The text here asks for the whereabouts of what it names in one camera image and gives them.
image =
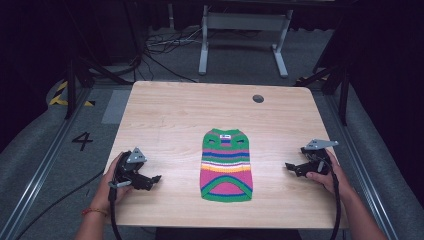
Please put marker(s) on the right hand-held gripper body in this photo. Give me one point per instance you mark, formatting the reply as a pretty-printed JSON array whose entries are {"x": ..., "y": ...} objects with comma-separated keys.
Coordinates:
[{"x": 316, "y": 160}]

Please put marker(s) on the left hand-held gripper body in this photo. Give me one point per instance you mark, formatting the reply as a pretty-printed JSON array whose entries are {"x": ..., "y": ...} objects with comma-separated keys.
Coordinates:
[{"x": 128, "y": 170}]

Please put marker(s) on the person's right hand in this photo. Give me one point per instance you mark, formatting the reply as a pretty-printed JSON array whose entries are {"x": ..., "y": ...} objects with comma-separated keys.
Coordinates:
[{"x": 331, "y": 178}]

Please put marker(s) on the person's left hand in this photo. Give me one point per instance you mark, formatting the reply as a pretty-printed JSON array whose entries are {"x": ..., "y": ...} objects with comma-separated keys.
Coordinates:
[{"x": 111, "y": 190}]

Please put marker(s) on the grey floor plate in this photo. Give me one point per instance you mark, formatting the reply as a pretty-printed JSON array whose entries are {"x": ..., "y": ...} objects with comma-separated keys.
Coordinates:
[{"x": 116, "y": 106}]

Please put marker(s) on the striped knitted pet sweater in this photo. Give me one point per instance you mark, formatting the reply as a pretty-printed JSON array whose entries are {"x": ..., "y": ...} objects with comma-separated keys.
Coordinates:
[{"x": 226, "y": 166}]

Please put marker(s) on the black tripod stand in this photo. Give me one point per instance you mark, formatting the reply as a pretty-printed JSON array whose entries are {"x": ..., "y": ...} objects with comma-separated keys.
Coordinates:
[
  {"x": 333, "y": 85},
  {"x": 83, "y": 76}
]

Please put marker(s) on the yellow black hazard tape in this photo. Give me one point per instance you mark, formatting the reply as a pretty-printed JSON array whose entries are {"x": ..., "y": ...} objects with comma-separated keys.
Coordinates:
[{"x": 61, "y": 95}]

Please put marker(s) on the aluminium floor rail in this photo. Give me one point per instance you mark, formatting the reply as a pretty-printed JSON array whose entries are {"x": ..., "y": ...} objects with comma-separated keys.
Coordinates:
[
  {"x": 31, "y": 181},
  {"x": 361, "y": 173}
]

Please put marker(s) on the grey metal stand frame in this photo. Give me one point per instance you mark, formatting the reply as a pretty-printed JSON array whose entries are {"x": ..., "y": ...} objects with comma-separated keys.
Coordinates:
[{"x": 245, "y": 21}]

